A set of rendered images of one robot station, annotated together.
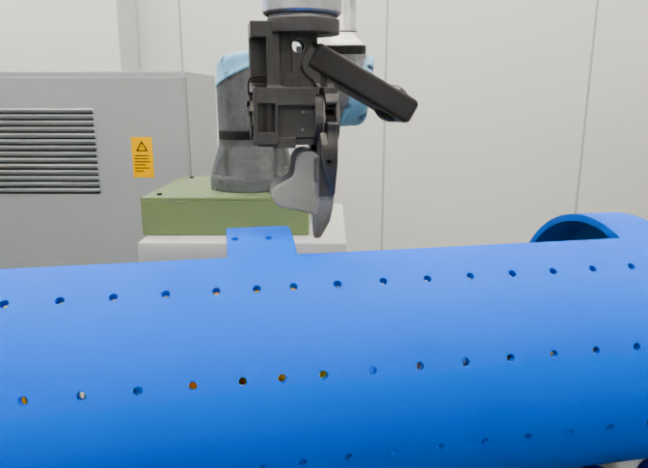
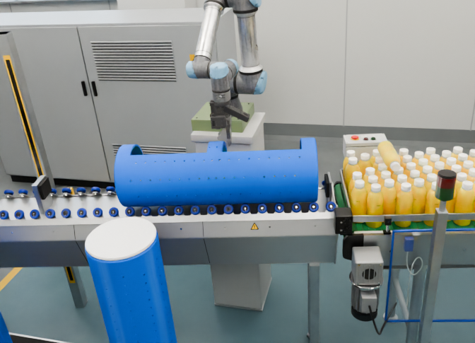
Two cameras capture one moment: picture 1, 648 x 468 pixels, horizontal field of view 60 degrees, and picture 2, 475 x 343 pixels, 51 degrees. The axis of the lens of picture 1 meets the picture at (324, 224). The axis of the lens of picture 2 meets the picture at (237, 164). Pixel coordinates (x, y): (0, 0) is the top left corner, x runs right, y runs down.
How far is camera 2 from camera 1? 165 cm
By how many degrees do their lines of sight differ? 21
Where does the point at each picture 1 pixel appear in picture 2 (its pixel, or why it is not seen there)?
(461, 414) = (253, 187)
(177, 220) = (202, 126)
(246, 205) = not seen: hidden behind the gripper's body
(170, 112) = not seen: hidden behind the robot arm
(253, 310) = (210, 164)
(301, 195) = (223, 138)
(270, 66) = (214, 112)
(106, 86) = (177, 30)
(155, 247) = (196, 136)
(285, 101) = (218, 120)
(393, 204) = (352, 68)
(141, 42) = not seen: outside the picture
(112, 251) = (183, 109)
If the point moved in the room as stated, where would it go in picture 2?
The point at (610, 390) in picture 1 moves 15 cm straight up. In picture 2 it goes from (288, 184) to (287, 152)
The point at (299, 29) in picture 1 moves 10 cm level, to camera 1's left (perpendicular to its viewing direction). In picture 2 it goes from (219, 105) to (196, 105)
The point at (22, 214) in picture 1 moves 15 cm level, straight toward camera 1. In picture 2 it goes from (141, 90) to (143, 97)
